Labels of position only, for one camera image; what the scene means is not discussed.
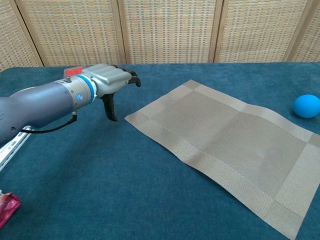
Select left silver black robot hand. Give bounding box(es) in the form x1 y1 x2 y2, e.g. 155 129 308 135
82 63 142 123

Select beige woven placemat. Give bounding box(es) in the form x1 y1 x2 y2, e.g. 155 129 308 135
124 79 320 240

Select red flat card case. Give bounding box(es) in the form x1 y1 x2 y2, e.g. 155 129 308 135
63 65 85 77

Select bamboo folding screen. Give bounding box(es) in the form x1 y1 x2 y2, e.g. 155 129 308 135
0 0 320 72

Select blue table cloth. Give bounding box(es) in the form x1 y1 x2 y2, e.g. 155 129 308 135
0 61 320 240

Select white folding stand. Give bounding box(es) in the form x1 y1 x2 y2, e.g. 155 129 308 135
0 126 32 173

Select red drink pouch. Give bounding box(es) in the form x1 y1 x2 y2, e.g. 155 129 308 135
0 191 21 227

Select blue ball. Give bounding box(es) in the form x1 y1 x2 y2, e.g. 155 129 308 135
292 94 320 119

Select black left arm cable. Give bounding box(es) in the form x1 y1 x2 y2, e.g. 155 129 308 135
19 111 78 134

